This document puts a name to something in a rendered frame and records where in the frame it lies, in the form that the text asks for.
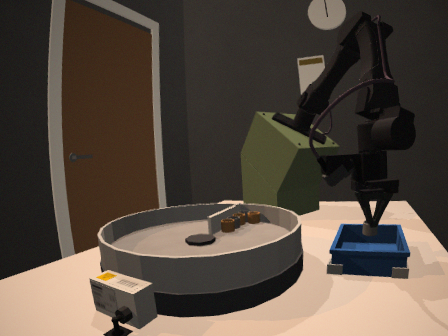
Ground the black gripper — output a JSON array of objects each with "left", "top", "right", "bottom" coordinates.
[{"left": 351, "top": 151, "right": 399, "bottom": 228}]

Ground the bronze bushing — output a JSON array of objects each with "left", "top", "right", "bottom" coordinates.
[
  {"left": 221, "top": 219, "right": 235, "bottom": 233},
  {"left": 233, "top": 213, "right": 245, "bottom": 225},
  {"left": 247, "top": 212, "right": 260, "bottom": 224}
]

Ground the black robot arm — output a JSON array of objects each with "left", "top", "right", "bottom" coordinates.
[{"left": 272, "top": 11, "right": 416, "bottom": 187}]

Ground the blue open box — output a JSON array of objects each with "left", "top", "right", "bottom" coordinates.
[{"left": 329, "top": 224, "right": 410, "bottom": 277}]

